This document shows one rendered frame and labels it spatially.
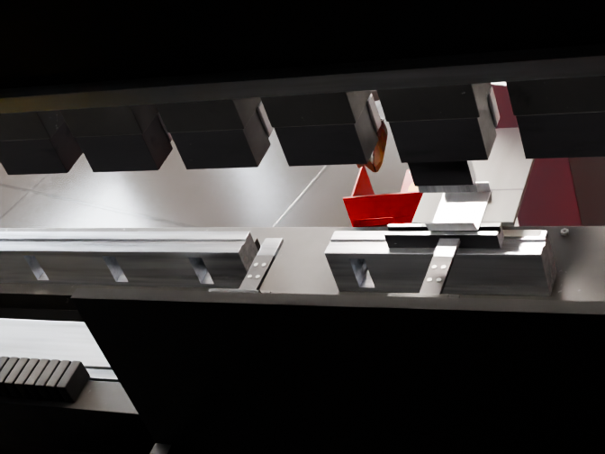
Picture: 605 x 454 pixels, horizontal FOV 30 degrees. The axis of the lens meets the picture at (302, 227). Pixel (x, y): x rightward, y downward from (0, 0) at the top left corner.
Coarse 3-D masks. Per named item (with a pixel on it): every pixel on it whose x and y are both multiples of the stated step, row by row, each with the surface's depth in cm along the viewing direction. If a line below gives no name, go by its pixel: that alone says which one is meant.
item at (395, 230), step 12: (396, 228) 194; (408, 228) 193; (420, 228) 192; (480, 228) 187; (492, 228) 186; (396, 240) 193; (408, 240) 192; (420, 240) 191; (432, 240) 190; (468, 240) 187; (480, 240) 186; (492, 240) 185
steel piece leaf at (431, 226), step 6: (426, 222) 187; (432, 222) 187; (438, 222) 186; (444, 222) 186; (450, 222) 186; (456, 222) 185; (462, 222) 185; (468, 222) 184; (432, 228) 189; (438, 228) 188; (444, 228) 188; (450, 228) 187; (456, 228) 187; (462, 228) 186; (468, 228) 186; (474, 228) 185
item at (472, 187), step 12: (420, 168) 181; (432, 168) 180; (444, 168) 179; (456, 168) 178; (468, 168) 177; (420, 180) 182; (432, 180) 181; (444, 180) 180; (456, 180) 180; (468, 180) 179; (420, 192) 185; (432, 192) 184; (444, 192) 183; (456, 192) 182
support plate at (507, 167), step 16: (512, 128) 205; (496, 144) 203; (512, 144) 201; (480, 160) 201; (496, 160) 199; (512, 160) 198; (528, 160) 196; (480, 176) 197; (496, 176) 196; (512, 176) 194; (528, 176) 194; (496, 192) 192; (512, 192) 191; (432, 208) 194; (496, 208) 189; (512, 208) 188; (512, 224) 186
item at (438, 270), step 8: (440, 240) 186; (448, 240) 186; (456, 240) 185; (440, 248) 185; (448, 248) 184; (456, 248) 184; (440, 256) 183; (448, 256) 183; (432, 264) 182; (440, 264) 182; (448, 264) 181; (432, 272) 181; (440, 272) 180; (448, 272) 180; (424, 280) 180; (432, 280) 179; (440, 280) 179; (424, 288) 179; (432, 288) 178; (440, 288) 177; (424, 296) 173; (432, 296) 172; (440, 296) 172; (448, 296) 171; (456, 296) 172
